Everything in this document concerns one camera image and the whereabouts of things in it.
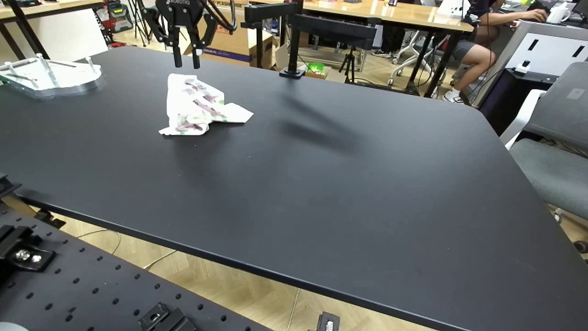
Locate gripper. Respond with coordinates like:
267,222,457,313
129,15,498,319
139,0,219,70

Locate white floral printed towel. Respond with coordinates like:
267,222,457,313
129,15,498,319
158,73,254,137

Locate cardboard box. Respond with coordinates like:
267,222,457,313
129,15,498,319
183,0,277,68

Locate group of black tripod stands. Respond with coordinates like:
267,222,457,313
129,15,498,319
125,0,156,47

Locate red and green toolbox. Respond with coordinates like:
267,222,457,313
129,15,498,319
96,0,134,34

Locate clear acrylic peg rack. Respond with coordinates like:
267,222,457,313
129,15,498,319
0,52,106,99

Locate small black tripod stand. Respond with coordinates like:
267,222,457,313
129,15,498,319
339,46,362,84

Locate wooden table black legs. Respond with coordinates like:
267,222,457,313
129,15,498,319
301,0,476,99
0,0,107,61

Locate white office chair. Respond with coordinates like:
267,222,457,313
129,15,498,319
387,29,442,89

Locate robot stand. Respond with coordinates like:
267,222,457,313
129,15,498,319
0,174,272,331

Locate black clamp with silver bolts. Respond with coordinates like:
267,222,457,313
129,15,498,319
0,224,57,277

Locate person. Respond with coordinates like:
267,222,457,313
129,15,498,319
441,0,550,104

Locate white desk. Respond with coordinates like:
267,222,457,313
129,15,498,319
472,20,588,109

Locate white mug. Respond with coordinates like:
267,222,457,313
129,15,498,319
546,2,571,24

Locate grey office chair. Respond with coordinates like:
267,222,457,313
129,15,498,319
500,62,588,254

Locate camera on mount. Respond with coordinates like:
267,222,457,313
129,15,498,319
241,2,378,79

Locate black bracket with silver bolt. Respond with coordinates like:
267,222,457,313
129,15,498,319
316,312,341,331

